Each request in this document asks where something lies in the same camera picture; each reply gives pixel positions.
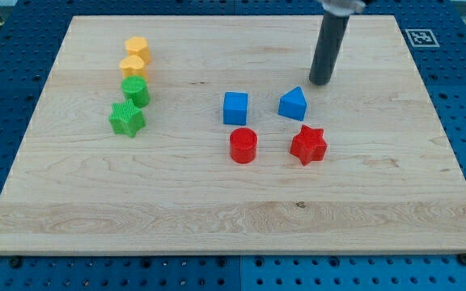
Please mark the yellow hexagon block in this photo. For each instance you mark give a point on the yellow hexagon block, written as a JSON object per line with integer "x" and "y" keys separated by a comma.
{"x": 138, "y": 46}

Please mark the black bolt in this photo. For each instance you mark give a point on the black bolt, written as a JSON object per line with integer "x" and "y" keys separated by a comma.
{"x": 15, "y": 262}
{"x": 461, "y": 258}

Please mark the black bolt front left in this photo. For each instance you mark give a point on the black bolt front left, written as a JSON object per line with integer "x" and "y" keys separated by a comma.
{"x": 15, "y": 262}

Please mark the green cylinder block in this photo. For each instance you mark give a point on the green cylinder block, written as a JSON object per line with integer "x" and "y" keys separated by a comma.
{"x": 135, "y": 88}

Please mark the black bolt front right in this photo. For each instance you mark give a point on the black bolt front right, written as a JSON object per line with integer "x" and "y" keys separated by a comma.
{"x": 461, "y": 258}

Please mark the light wooden board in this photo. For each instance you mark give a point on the light wooden board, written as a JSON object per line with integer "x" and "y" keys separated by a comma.
{"x": 389, "y": 182}

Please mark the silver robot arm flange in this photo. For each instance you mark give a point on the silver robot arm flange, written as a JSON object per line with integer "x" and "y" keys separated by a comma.
{"x": 343, "y": 8}

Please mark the red star block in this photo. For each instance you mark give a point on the red star block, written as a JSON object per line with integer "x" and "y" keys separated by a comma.
{"x": 309, "y": 145}

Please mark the white fiducial marker tag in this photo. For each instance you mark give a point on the white fiducial marker tag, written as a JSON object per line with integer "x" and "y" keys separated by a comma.
{"x": 421, "y": 38}

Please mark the yellow heart block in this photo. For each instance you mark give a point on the yellow heart block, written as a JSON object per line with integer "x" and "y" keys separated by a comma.
{"x": 133, "y": 65}

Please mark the red cylinder block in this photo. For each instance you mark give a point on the red cylinder block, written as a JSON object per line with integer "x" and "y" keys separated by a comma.
{"x": 243, "y": 143}

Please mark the green star block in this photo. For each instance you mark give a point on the green star block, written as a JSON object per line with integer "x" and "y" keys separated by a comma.
{"x": 126, "y": 118}

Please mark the blue cube block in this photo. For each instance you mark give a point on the blue cube block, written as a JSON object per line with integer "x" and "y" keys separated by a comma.
{"x": 235, "y": 108}

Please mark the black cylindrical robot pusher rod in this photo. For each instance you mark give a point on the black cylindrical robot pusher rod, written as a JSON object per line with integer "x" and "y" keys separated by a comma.
{"x": 332, "y": 31}

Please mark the blue triangle block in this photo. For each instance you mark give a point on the blue triangle block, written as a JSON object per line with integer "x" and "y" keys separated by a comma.
{"x": 293, "y": 104}

